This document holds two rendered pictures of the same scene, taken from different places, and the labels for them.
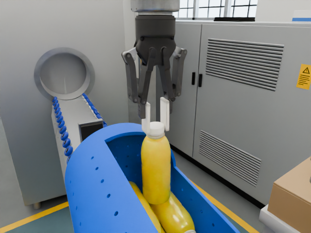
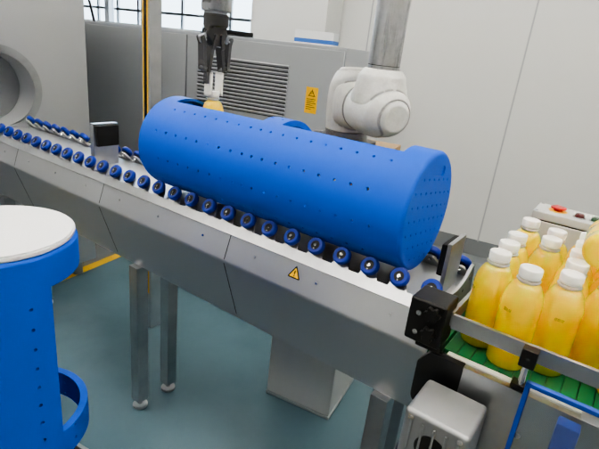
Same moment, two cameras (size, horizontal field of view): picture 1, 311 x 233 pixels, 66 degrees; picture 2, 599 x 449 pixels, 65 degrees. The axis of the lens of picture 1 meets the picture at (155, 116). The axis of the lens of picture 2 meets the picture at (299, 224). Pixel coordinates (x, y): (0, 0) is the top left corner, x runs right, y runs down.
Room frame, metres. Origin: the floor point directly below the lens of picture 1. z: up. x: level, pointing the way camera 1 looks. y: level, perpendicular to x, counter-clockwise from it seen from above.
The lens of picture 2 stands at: (-0.99, 0.50, 1.41)
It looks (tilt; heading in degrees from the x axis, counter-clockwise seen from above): 20 degrees down; 330
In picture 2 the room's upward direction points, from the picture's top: 6 degrees clockwise
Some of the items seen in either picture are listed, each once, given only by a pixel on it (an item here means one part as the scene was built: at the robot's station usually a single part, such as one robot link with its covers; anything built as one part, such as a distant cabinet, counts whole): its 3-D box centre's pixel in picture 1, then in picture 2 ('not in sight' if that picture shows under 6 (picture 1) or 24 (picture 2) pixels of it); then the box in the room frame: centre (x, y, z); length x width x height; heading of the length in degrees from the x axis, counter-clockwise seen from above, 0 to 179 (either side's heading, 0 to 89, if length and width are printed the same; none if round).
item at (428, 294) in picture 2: not in sight; (431, 318); (-0.43, -0.15, 0.95); 0.10 x 0.07 x 0.10; 116
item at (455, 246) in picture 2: not in sight; (448, 263); (-0.30, -0.31, 0.99); 0.10 x 0.02 x 0.12; 116
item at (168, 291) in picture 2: not in sight; (168, 324); (0.67, 0.08, 0.31); 0.06 x 0.06 x 0.63; 26
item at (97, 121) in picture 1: (92, 138); (105, 143); (0.90, 0.27, 1.00); 0.10 x 0.04 x 0.15; 116
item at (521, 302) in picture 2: not in sight; (516, 319); (-0.54, -0.25, 0.99); 0.07 x 0.07 x 0.19
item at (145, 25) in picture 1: (155, 40); (216, 29); (0.48, 0.00, 1.44); 0.08 x 0.07 x 0.09; 116
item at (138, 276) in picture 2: not in sight; (139, 338); (0.61, 0.21, 0.31); 0.06 x 0.06 x 0.63; 26
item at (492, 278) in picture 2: not in sight; (488, 300); (-0.46, -0.25, 0.99); 0.07 x 0.07 x 0.19
